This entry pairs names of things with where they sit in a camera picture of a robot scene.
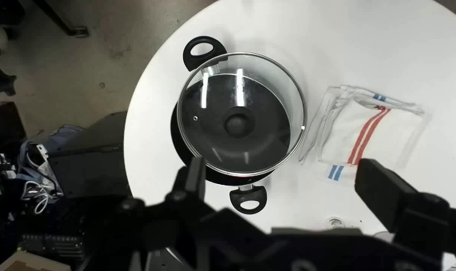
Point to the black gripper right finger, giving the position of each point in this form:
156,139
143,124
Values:
382,193

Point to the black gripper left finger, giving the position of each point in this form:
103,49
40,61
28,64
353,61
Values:
197,181

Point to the glass pot lid black knob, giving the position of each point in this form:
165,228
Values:
236,122

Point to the black box case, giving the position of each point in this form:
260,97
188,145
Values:
93,156

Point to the brown cardboard piece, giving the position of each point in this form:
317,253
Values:
24,262

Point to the black chair leg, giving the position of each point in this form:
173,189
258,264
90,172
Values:
61,20

